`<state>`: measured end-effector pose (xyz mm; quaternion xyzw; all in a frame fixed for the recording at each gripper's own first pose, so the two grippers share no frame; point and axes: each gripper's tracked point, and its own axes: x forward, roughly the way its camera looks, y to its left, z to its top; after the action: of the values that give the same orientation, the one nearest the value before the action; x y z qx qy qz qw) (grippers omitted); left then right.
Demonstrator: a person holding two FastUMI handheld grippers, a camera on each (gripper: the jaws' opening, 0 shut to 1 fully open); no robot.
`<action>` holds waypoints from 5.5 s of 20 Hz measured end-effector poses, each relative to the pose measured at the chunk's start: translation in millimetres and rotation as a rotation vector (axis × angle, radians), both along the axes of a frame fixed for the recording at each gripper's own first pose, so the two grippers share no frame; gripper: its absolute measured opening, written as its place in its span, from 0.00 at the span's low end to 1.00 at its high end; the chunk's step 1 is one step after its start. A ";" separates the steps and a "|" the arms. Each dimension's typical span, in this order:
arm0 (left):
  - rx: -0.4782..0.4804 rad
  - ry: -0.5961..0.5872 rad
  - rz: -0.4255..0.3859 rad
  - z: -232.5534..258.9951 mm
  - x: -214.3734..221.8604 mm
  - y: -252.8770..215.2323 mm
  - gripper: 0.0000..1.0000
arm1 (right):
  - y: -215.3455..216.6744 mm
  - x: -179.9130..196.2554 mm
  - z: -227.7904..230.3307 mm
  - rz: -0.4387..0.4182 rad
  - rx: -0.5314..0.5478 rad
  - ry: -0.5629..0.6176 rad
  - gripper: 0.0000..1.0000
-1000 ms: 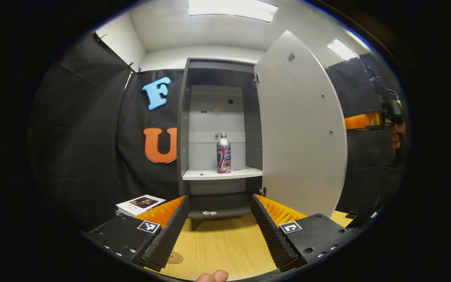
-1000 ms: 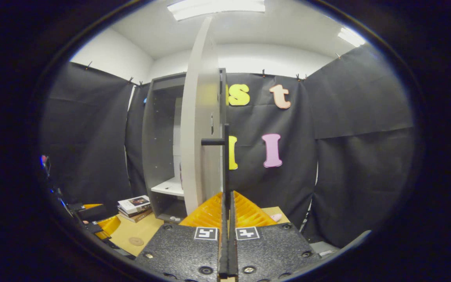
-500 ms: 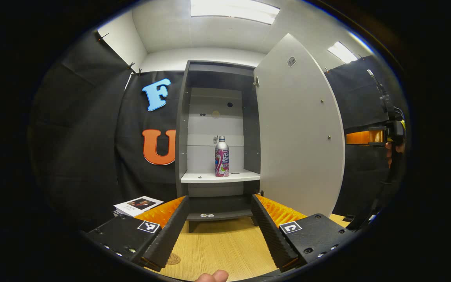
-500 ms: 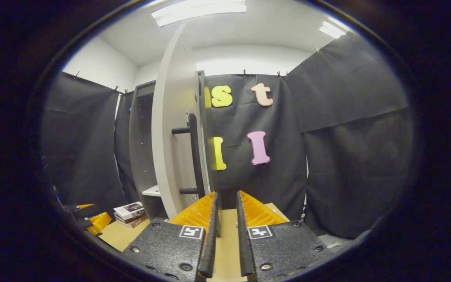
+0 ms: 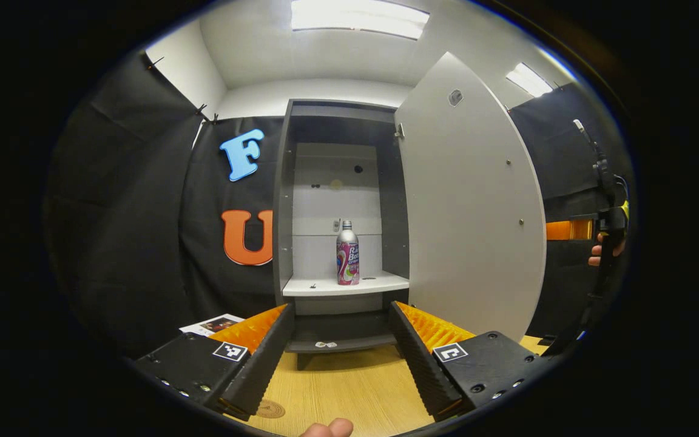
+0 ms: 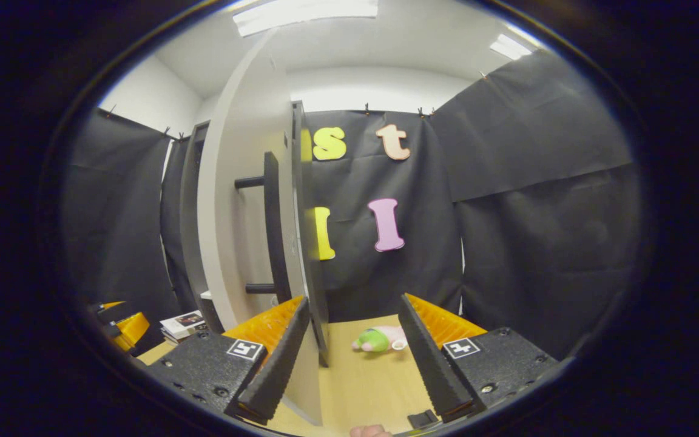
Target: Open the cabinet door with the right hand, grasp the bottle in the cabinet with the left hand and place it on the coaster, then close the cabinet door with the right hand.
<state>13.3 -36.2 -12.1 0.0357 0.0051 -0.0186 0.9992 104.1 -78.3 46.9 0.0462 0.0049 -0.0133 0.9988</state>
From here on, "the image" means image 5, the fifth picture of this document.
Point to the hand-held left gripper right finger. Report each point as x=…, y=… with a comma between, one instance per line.
x=422, y=364

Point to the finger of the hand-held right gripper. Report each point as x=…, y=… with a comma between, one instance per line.
x=568, y=230

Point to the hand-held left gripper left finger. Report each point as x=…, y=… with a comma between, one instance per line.
x=264, y=364

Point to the round wooden coaster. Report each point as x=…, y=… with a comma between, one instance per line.
x=270, y=409

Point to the beige cabinet door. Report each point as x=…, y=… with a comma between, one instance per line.
x=471, y=212

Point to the silver bottle with pink label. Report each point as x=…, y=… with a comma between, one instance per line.
x=347, y=255

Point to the white cabinet shelf board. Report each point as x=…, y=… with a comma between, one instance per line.
x=325, y=288

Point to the white cover book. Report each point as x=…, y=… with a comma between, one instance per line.
x=210, y=326

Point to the small ceiling light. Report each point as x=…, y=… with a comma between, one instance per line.
x=528, y=80

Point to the black backdrop cloth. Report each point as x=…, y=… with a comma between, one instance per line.
x=131, y=212

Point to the long ceiling light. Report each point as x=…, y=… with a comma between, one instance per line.
x=358, y=18

